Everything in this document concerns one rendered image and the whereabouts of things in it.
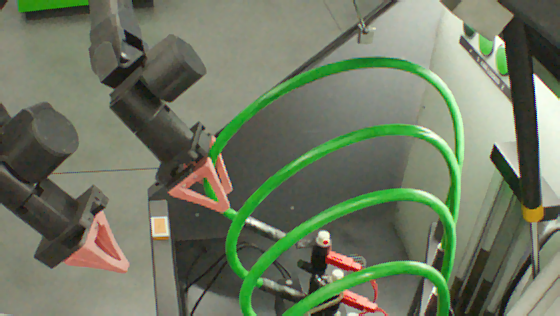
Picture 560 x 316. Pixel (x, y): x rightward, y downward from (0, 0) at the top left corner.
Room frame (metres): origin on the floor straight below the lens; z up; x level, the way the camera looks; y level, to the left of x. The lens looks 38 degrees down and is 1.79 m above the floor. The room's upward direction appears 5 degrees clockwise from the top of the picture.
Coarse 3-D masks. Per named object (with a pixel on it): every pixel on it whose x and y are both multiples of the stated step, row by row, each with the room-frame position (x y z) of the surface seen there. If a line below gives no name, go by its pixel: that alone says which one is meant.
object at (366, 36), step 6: (354, 0) 1.01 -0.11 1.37; (354, 6) 1.02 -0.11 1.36; (360, 12) 1.02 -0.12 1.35; (360, 18) 1.02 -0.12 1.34; (360, 24) 1.02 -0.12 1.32; (360, 30) 1.02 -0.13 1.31; (366, 30) 1.01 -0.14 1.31; (372, 30) 1.02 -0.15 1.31; (360, 36) 1.02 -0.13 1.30; (366, 36) 1.02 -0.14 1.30; (372, 36) 1.02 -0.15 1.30; (360, 42) 1.02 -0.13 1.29; (366, 42) 1.02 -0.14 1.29; (372, 42) 1.02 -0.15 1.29
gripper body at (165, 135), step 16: (160, 112) 0.65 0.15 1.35; (144, 128) 0.63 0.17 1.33; (160, 128) 0.64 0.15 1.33; (176, 128) 0.65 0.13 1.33; (192, 128) 0.70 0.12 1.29; (144, 144) 0.64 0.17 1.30; (160, 144) 0.63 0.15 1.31; (176, 144) 0.63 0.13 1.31; (192, 144) 0.63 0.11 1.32; (160, 160) 0.63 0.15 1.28; (176, 160) 0.61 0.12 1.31; (192, 160) 0.61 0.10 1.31; (160, 176) 0.60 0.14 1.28
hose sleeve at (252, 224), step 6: (246, 222) 0.65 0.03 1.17; (252, 222) 0.65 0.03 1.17; (258, 222) 0.66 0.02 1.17; (246, 228) 0.65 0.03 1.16; (252, 228) 0.65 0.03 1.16; (258, 228) 0.65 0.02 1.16; (264, 228) 0.66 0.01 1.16; (270, 228) 0.66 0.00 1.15; (264, 234) 0.66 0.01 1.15; (270, 234) 0.66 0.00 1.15; (276, 234) 0.66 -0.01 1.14; (282, 234) 0.67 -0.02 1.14; (276, 240) 0.66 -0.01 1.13
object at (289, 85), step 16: (336, 64) 0.68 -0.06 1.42; (352, 64) 0.68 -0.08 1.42; (368, 64) 0.69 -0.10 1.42; (384, 64) 0.69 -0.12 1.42; (400, 64) 0.70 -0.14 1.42; (416, 64) 0.71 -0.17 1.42; (288, 80) 0.67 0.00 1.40; (304, 80) 0.67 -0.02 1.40; (432, 80) 0.71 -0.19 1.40; (272, 96) 0.66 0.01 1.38; (448, 96) 0.72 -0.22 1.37; (240, 112) 0.66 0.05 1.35; (256, 112) 0.65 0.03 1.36; (224, 128) 0.65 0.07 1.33; (224, 144) 0.64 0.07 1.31; (208, 192) 0.64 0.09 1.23; (448, 192) 0.74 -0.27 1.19; (448, 208) 0.73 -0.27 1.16
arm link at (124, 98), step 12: (120, 84) 0.67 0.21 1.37; (132, 84) 0.66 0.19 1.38; (144, 84) 0.66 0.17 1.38; (120, 96) 0.65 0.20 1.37; (132, 96) 0.65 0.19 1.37; (144, 96) 0.65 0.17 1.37; (156, 96) 0.66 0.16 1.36; (120, 108) 0.64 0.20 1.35; (132, 108) 0.64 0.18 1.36; (144, 108) 0.64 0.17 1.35; (156, 108) 0.65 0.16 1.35; (132, 120) 0.64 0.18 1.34; (144, 120) 0.64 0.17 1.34
